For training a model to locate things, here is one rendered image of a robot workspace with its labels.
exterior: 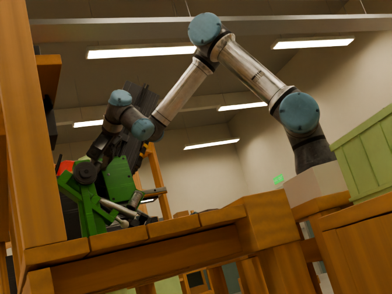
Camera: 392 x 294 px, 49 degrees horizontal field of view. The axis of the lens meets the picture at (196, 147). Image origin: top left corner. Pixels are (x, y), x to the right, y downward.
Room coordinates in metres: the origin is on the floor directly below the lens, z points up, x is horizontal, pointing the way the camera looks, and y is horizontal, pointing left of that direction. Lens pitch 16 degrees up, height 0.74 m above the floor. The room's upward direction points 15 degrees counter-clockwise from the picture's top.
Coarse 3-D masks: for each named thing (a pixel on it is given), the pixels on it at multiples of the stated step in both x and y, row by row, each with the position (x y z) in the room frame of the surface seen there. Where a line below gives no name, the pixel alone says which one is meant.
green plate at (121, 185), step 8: (112, 160) 1.67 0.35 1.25; (120, 160) 1.68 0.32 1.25; (112, 168) 1.66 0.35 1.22; (120, 168) 1.67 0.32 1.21; (128, 168) 1.69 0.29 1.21; (104, 176) 1.63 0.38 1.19; (112, 176) 1.65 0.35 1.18; (120, 176) 1.66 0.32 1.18; (128, 176) 1.67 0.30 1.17; (112, 184) 1.63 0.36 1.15; (120, 184) 1.65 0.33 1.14; (128, 184) 1.66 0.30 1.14; (112, 192) 1.62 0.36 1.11; (120, 192) 1.63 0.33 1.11; (128, 192) 1.65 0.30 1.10; (112, 200) 1.61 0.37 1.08; (120, 200) 1.62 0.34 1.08; (128, 200) 1.64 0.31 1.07
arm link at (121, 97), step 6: (114, 90) 1.35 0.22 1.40; (120, 90) 1.36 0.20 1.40; (114, 96) 1.34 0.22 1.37; (120, 96) 1.35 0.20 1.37; (126, 96) 1.36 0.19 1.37; (108, 102) 1.36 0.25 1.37; (114, 102) 1.34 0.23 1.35; (120, 102) 1.34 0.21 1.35; (126, 102) 1.35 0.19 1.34; (108, 108) 1.38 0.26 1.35; (114, 108) 1.36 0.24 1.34; (120, 108) 1.36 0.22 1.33; (108, 114) 1.39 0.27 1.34; (114, 114) 1.37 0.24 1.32; (120, 114) 1.36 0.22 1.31; (108, 120) 1.41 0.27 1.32; (114, 120) 1.40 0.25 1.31
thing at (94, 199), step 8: (64, 176) 1.28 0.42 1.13; (64, 184) 1.27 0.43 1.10; (72, 184) 1.30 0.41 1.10; (64, 192) 1.31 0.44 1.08; (72, 192) 1.28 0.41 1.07; (80, 200) 1.29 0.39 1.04; (96, 200) 1.32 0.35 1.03; (96, 208) 1.31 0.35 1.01; (104, 208) 1.34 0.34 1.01; (104, 216) 1.32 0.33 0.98; (112, 216) 1.34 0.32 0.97
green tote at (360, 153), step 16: (384, 112) 0.87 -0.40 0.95; (368, 128) 0.94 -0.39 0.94; (384, 128) 0.89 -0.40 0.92; (336, 144) 1.07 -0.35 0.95; (352, 144) 1.01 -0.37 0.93; (368, 144) 0.96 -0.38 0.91; (384, 144) 0.91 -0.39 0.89; (352, 160) 1.03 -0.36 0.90; (368, 160) 0.98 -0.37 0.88; (384, 160) 0.93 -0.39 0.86; (352, 176) 1.05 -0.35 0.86; (368, 176) 1.00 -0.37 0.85; (384, 176) 0.95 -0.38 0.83; (352, 192) 1.08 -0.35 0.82; (368, 192) 1.02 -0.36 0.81; (384, 192) 0.97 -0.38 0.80
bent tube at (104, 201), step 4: (96, 164) 1.60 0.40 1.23; (100, 164) 1.61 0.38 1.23; (100, 200) 1.56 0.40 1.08; (104, 200) 1.56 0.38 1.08; (104, 204) 1.56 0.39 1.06; (108, 204) 1.56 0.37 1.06; (112, 204) 1.56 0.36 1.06; (116, 204) 1.57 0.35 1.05; (108, 208) 1.57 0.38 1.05; (112, 208) 1.57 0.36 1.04; (116, 208) 1.57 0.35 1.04; (120, 208) 1.57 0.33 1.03; (124, 208) 1.57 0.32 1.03; (120, 212) 1.57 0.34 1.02; (124, 212) 1.57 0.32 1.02; (128, 212) 1.57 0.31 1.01; (132, 212) 1.58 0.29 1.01; (136, 212) 1.59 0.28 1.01; (128, 216) 1.58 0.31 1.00; (132, 216) 1.58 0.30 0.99
